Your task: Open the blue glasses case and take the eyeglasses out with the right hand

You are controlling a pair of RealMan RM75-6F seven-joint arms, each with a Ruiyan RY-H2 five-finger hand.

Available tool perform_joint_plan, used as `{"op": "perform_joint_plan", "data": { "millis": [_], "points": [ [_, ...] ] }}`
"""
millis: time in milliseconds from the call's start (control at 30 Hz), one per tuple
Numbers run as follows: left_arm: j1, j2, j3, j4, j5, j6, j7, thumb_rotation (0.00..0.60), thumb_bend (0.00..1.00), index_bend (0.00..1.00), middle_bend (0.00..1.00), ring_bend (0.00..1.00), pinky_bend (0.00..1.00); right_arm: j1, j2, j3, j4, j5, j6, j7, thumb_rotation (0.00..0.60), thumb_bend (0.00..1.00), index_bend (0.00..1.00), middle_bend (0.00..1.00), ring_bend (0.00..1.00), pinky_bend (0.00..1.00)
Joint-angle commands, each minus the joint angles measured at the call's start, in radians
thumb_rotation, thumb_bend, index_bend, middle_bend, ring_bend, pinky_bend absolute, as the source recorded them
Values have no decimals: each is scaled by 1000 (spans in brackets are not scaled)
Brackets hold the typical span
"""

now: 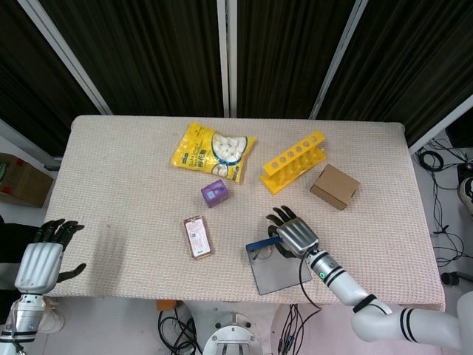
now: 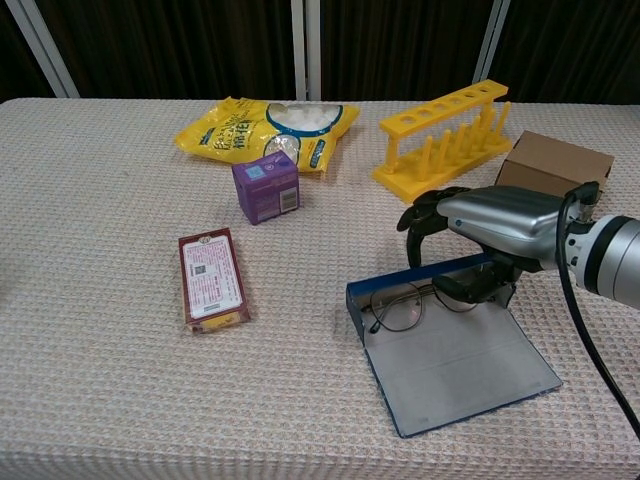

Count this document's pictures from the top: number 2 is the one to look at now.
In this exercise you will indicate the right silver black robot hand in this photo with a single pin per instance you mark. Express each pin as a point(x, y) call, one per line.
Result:
point(500, 222)

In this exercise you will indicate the red white flat box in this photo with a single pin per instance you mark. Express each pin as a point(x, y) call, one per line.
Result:
point(212, 280)

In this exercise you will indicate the thin black metal-frame eyeglasses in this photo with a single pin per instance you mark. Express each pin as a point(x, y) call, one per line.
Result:
point(400, 310)

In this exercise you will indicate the dark curtain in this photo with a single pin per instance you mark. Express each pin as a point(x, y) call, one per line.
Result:
point(175, 45)

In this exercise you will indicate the yellow test tube rack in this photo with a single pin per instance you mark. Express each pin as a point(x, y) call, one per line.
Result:
point(442, 140)

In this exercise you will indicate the beige woven tablecloth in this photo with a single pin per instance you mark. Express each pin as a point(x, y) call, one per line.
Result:
point(150, 390)

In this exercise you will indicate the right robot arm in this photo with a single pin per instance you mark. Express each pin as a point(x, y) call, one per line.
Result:
point(607, 260)

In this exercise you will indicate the purple small carton box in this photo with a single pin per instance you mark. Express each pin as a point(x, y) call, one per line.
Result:
point(266, 189)

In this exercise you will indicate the blue glasses case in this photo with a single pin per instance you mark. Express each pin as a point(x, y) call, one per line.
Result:
point(450, 350)

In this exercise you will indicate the yellow marshmallow bag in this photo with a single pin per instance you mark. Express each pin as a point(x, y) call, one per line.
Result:
point(265, 132)

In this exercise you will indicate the brown cardboard box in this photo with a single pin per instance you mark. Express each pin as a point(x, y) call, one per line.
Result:
point(555, 162)

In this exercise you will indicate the white partition frame post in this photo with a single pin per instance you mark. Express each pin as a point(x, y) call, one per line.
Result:
point(45, 47)
point(305, 50)
point(490, 42)

